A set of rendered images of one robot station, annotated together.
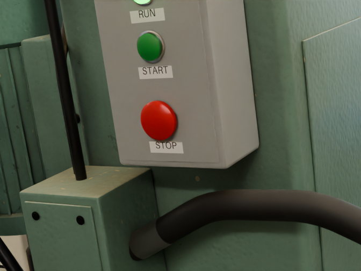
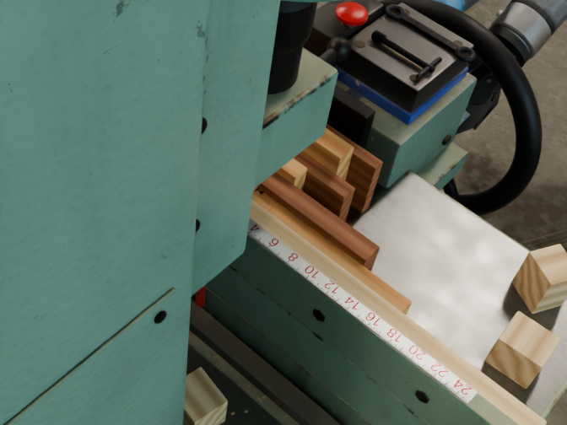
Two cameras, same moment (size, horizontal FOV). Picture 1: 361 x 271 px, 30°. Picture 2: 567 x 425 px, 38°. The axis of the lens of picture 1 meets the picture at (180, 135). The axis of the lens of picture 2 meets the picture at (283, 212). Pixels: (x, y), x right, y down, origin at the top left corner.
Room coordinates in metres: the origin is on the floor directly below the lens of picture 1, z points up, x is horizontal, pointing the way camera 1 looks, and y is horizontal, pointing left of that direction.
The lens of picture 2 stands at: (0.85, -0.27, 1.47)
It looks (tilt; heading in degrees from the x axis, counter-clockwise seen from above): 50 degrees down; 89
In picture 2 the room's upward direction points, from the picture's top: 11 degrees clockwise
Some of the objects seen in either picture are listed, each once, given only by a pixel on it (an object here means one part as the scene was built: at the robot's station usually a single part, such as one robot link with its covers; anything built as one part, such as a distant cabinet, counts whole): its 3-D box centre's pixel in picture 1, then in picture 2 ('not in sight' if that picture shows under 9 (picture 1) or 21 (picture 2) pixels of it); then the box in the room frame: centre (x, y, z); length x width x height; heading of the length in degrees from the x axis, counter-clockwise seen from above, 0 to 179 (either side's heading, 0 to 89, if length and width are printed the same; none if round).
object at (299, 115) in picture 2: not in sight; (237, 128); (0.81, 0.17, 1.03); 0.14 x 0.07 x 0.09; 57
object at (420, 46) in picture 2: not in sight; (386, 45); (0.92, 0.35, 0.99); 0.13 x 0.11 x 0.06; 147
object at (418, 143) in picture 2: not in sight; (373, 106); (0.92, 0.35, 0.92); 0.15 x 0.13 x 0.09; 147
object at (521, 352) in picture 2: not in sight; (521, 349); (1.06, 0.09, 0.92); 0.04 x 0.04 x 0.04; 60
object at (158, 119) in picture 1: (158, 120); not in sight; (0.50, 0.01, 1.36); 0.03 x 0.01 x 0.03; 57
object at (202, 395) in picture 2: not in sight; (197, 404); (0.81, 0.04, 0.82); 0.04 x 0.03 x 0.04; 136
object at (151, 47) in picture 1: (149, 47); not in sight; (0.50, 0.01, 1.42); 0.02 x 0.01 x 0.02; 57
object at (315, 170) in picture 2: not in sight; (256, 147); (0.82, 0.25, 0.93); 0.21 x 0.02 x 0.05; 147
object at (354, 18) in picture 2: not in sight; (351, 13); (0.88, 0.35, 1.02); 0.03 x 0.03 x 0.01
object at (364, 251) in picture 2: not in sight; (257, 189); (0.83, 0.21, 0.92); 0.25 x 0.02 x 0.05; 147
